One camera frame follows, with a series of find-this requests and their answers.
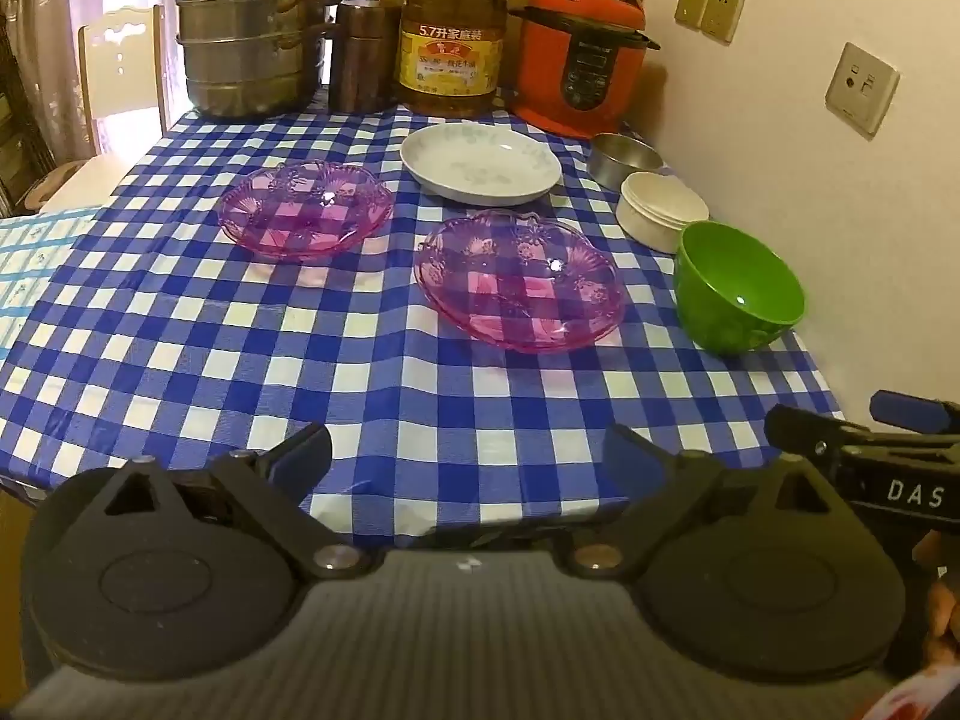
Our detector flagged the stainless steel bowl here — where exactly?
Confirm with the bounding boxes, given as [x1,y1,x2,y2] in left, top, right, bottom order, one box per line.
[587,133,665,192]

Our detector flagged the cooking oil bottle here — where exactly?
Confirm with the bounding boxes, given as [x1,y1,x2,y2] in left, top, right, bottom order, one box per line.
[396,0,513,119]

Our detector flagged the green plastic bowl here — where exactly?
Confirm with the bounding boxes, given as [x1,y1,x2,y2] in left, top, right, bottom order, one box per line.
[673,221,806,356]

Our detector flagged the cream wooden chair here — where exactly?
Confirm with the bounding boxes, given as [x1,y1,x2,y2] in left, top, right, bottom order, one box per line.
[37,6,170,212]

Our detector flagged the pink glass plate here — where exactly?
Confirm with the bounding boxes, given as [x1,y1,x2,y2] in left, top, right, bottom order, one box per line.
[413,211,627,353]
[217,161,396,265]

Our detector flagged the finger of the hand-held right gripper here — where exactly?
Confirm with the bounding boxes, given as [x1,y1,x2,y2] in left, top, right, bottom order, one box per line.
[763,403,872,467]
[870,388,960,437]

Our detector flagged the red and white garment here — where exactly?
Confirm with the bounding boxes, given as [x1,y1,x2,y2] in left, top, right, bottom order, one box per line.
[862,664,960,720]

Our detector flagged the light blue patterned cloth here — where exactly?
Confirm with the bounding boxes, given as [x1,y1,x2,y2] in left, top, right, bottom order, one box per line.
[0,206,102,361]

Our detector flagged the white wall socket plate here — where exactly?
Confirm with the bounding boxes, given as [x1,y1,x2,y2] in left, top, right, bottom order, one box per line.
[825,42,901,138]

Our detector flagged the white ceramic plate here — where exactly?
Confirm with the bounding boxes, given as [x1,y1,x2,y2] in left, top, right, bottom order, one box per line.
[400,124,563,206]

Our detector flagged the brown metal canister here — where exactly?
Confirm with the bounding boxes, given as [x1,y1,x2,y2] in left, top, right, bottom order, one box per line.
[328,0,402,113]

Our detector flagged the blue white checkered tablecloth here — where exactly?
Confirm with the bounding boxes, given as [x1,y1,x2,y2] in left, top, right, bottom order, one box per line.
[0,86,852,548]

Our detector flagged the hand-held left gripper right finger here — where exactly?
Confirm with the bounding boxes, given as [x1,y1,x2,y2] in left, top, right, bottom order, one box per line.
[562,422,835,580]

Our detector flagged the white plastic bowl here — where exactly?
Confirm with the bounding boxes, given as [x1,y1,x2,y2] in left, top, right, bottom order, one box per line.
[616,172,710,254]

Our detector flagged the person's right hand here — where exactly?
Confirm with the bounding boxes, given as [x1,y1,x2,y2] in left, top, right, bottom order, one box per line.
[911,527,960,667]

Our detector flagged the stainless steel steamer pot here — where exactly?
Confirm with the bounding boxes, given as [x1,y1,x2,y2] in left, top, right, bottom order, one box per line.
[176,0,346,119]

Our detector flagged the red electric pressure cooker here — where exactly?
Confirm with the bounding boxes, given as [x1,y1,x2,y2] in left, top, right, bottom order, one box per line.
[508,0,661,140]

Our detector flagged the dark wooden chair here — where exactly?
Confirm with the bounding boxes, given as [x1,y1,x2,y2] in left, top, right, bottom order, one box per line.
[0,15,59,218]

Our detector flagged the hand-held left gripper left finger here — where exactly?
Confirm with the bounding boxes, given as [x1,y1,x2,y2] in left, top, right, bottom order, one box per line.
[97,422,370,580]

